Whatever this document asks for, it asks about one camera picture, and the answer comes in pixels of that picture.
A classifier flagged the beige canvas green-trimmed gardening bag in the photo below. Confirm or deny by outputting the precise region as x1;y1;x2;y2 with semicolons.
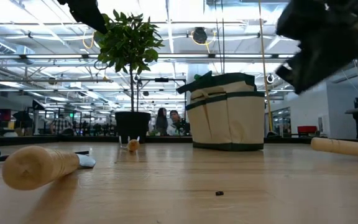
175;70;266;152

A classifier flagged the small wooden-handled hand rake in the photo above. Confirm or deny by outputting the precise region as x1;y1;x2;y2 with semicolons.
118;136;141;153

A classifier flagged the black table border rail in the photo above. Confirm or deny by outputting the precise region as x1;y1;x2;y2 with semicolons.
0;134;358;147

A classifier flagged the red background seat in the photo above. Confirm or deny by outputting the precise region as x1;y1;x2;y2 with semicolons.
297;125;318;135

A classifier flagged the black metal frame rig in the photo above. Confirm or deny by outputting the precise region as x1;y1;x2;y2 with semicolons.
136;77;187;119

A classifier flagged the wooden-handled trowel with pale blade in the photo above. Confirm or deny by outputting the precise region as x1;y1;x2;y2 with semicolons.
1;145;97;191

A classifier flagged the potted green tree, black pot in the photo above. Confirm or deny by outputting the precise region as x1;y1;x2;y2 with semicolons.
93;9;165;144

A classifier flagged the black ceiling cable reel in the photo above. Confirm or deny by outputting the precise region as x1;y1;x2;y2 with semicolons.
192;27;208;45

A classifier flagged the wooden-handled garden tool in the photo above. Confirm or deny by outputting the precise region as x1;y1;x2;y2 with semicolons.
310;137;358;159

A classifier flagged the person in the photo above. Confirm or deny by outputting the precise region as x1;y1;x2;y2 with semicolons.
50;114;74;136
155;107;170;137
166;109;191;137

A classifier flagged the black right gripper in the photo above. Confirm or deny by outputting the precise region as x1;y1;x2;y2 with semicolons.
275;0;358;95

